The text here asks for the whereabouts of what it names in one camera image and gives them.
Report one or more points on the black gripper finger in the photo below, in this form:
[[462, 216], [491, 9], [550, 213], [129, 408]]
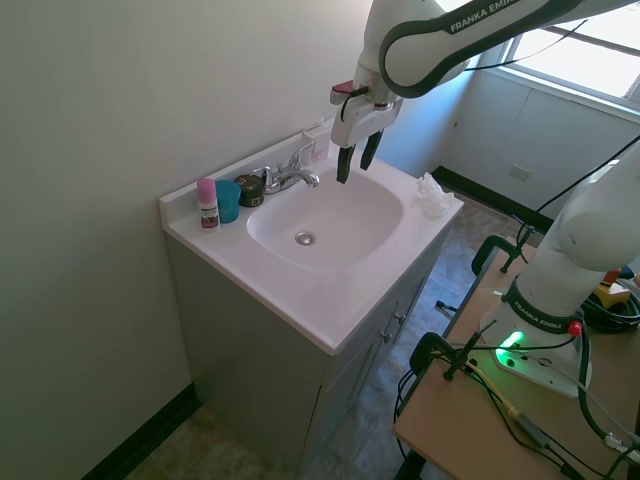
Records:
[[369, 152], [345, 165]]

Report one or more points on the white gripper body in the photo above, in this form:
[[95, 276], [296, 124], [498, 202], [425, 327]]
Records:
[[360, 120]]

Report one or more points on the white tissue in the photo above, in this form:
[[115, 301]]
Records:
[[431, 197]]

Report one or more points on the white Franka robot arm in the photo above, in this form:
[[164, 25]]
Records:
[[550, 260]]

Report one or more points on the white cardboard box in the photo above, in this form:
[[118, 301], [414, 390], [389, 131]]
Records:
[[315, 145]]

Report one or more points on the chrome faucet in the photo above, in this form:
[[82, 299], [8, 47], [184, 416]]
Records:
[[287, 177]]

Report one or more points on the chrome sink drain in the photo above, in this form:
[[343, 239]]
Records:
[[305, 238]]

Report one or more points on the black round jar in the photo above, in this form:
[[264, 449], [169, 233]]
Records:
[[250, 192]]

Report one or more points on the teal plastic cup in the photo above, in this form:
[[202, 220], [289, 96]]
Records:
[[229, 202]]

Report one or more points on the grey vanity with white sink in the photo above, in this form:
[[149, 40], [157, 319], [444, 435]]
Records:
[[280, 285]]

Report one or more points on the white bottle with pink cap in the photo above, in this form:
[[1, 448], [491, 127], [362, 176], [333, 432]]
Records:
[[207, 210]]

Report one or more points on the black screw clamp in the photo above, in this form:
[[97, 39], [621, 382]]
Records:
[[482, 250], [425, 347]]

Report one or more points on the metal cabinet knob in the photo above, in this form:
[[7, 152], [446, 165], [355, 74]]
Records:
[[385, 336], [399, 317]]

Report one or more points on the small white paper scrap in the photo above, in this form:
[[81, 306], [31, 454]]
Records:
[[498, 292]]

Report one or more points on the window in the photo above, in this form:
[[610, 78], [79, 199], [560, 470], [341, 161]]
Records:
[[585, 55]]

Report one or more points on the wooden table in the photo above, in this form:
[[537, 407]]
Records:
[[450, 425]]

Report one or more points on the yellow emergency stop box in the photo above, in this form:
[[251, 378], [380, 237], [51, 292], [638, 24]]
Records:
[[612, 296]]

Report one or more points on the red and black wrist camera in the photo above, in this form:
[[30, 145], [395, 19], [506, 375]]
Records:
[[345, 90]]

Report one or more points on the white wall outlet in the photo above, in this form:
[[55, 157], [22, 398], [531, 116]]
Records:
[[520, 172]]

